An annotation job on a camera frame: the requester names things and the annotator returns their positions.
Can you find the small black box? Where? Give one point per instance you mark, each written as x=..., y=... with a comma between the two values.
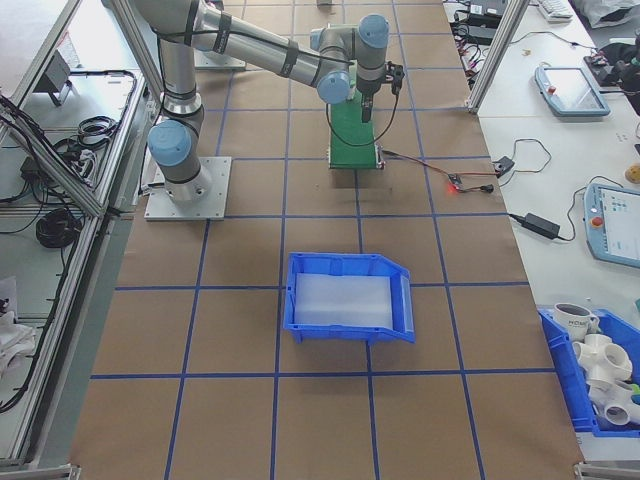
x=503, y=165

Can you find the white PVC pipe fitting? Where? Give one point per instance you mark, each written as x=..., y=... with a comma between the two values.
x=600, y=357
x=617, y=412

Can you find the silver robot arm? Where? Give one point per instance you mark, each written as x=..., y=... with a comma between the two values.
x=260, y=50

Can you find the grey box on stand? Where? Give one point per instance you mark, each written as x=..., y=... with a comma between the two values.
x=55, y=75

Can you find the power strip with plugs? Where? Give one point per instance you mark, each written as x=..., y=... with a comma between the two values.
x=470, y=52

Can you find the black laptop with labels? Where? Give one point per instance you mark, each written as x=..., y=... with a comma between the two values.
x=487, y=7

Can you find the blue plastic bin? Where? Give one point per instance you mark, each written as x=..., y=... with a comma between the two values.
x=350, y=334

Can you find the V-shaped metal bar frame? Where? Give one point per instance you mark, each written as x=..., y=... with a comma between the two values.
x=60, y=175

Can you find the white mug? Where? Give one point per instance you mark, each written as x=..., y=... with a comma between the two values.
x=570, y=320

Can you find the white keyboard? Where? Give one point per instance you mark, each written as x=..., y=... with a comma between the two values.
x=555, y=11

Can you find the blue storage bin with parts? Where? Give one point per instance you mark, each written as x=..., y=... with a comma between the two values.
x=565, y=380

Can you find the aluminium profile post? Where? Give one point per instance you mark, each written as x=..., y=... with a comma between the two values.
x=495, y=55

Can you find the large black power adapter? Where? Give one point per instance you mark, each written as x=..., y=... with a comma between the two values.
x=480, y=32

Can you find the blue grey teach pendant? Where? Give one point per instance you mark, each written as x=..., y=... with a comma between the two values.
x=615, y=225
x=572, y=92

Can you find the small green object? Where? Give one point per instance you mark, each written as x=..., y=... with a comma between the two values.
x=636, y=395

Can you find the green belt conveyor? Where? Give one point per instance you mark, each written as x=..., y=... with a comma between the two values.
x=352, y=145

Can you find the black power brick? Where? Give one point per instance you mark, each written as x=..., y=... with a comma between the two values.
x=30, y=168

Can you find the slim black power adapter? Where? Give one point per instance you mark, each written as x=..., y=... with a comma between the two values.
x=542, y=225

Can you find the clear plastic bag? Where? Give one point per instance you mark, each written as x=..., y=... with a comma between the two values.
x=612, y=10

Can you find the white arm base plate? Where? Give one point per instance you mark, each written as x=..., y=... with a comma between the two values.
x=215, y=200
x=225, y=62

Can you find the aluminium frame rail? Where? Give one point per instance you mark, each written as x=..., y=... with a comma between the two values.
x=610, y=472
x=40, y=472

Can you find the small conveyor control board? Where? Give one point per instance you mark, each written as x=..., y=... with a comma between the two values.
x=455, y=180

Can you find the yellow drink container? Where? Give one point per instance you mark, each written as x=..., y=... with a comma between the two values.
x=634, y=174

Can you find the white cloth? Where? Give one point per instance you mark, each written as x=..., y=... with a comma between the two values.
x=12, y=335

